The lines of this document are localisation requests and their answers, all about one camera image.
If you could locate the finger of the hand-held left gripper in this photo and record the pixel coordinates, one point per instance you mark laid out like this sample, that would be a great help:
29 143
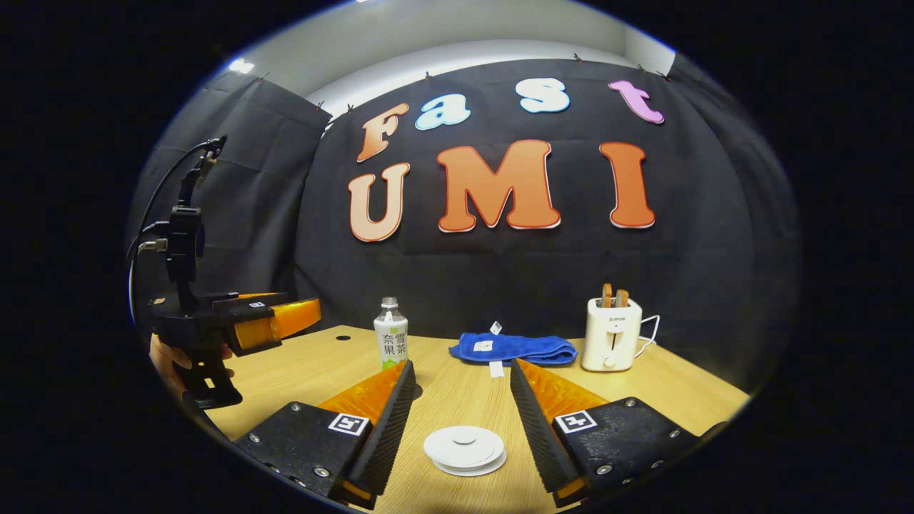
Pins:
250 305
285 321

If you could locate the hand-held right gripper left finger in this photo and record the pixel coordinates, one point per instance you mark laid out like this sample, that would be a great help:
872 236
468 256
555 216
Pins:
389 435

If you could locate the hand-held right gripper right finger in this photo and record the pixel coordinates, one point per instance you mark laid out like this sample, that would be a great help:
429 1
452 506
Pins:
539 435

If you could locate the white teacup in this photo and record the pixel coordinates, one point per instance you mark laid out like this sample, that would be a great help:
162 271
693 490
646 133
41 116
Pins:
439 453

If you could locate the white teacup lid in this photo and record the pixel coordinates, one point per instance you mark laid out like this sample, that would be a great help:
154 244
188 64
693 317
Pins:
464 439

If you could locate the clear water bottle white label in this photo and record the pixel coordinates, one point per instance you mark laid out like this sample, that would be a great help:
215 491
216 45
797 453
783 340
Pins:
390 343

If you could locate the white saucer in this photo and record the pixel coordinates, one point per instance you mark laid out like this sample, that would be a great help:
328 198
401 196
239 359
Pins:
493 467

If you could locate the blue towel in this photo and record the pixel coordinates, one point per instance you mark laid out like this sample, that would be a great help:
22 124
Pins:
514 348

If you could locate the cream toaster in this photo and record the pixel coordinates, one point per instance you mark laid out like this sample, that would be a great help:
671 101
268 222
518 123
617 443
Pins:
610 335

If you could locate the brown bread slice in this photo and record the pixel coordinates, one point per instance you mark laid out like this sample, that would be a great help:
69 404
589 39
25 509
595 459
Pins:
608 296
623 298

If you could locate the black backdrop cloth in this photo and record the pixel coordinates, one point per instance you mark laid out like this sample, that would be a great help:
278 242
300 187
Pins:
500 271

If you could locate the ceiling light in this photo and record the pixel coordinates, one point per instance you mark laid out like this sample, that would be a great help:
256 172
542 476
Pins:
241 66

